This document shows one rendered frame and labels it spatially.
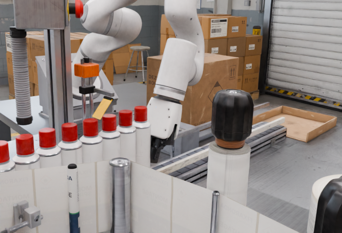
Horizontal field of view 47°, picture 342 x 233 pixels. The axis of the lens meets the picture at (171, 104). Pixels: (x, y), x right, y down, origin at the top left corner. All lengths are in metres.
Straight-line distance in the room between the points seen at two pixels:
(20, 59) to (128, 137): 0.30
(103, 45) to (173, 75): 0.62
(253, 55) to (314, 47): 0.80
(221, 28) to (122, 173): 4.18
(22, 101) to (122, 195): 0.32
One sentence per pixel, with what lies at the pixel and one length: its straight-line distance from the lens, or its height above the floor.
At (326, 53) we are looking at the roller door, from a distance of 5.50.
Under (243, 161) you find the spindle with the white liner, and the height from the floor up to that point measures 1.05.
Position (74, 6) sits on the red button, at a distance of 0.84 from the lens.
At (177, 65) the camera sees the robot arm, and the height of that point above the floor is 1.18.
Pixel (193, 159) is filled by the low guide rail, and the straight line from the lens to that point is 1.15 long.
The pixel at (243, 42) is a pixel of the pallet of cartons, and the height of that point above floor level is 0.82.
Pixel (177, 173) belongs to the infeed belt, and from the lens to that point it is 1.12.
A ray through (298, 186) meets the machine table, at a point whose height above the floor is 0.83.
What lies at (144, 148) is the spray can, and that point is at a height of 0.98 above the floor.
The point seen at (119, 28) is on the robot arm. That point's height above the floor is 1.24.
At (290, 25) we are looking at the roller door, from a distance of 5.76.
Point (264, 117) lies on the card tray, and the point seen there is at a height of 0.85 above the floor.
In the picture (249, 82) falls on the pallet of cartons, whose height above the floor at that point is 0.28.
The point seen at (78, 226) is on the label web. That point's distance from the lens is 0.76.
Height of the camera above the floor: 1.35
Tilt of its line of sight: 15 degrees down
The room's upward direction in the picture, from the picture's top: 2 degrees clockwise
